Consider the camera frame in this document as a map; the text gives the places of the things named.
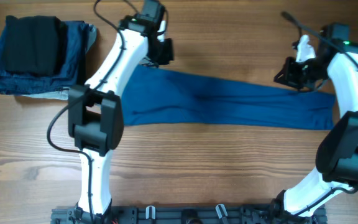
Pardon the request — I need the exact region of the blue polo shirt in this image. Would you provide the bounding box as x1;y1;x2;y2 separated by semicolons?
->
122;66;336;130

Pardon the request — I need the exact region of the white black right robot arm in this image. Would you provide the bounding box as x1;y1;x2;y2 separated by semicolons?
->
269;35;358;223

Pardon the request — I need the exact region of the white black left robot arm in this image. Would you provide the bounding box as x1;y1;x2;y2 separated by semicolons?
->
68;16;172;223

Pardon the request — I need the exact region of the light grey folded garment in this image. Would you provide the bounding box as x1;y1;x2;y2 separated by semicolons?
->
23;24;97;100

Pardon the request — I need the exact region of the dark blue folded garment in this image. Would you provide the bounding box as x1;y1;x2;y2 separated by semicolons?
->
0;21;96;95

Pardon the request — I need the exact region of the black folded garment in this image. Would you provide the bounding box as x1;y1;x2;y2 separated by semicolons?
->
1;16;68;76

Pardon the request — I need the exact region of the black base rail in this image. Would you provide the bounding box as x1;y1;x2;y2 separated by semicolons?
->
50;204;328;224

